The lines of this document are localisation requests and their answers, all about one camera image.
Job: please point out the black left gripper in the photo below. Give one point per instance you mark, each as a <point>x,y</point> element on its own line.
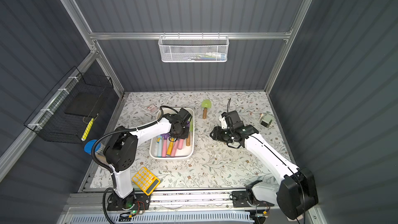
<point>179,129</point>

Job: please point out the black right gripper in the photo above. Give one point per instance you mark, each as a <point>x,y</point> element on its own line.
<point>222,135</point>

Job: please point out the green shovel wooden handle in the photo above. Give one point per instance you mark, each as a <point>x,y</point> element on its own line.
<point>206,104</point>

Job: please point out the green shovel brown handle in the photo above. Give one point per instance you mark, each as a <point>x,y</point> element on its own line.
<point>190,129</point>

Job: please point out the purple shovel pink handle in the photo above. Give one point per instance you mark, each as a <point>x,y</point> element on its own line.
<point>177,148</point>
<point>165,138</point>

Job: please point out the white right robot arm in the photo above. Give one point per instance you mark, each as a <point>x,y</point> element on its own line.
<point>296,191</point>

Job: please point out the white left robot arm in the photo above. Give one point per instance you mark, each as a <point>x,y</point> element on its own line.
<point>120,151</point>

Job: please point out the white plastic storage box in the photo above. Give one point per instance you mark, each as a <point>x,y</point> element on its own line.
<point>167,147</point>

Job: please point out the pale green tape dispenser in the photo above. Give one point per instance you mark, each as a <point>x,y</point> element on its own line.
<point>266,120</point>

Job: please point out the small pink card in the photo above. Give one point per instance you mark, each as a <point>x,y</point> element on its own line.
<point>152,108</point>

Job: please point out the yellow calculator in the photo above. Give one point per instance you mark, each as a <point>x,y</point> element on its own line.
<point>146,181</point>

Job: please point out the blue shovel blue handle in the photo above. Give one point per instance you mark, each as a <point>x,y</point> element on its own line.
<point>159,146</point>

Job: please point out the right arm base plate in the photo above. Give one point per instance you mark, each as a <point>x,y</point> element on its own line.
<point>243,198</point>

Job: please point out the white wire mesh basket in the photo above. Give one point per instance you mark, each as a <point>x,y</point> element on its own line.
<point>203,49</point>

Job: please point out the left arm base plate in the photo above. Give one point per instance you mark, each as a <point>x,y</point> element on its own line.
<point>133,202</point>

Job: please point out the black wire basket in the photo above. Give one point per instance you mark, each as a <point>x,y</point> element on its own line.
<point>64,117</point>

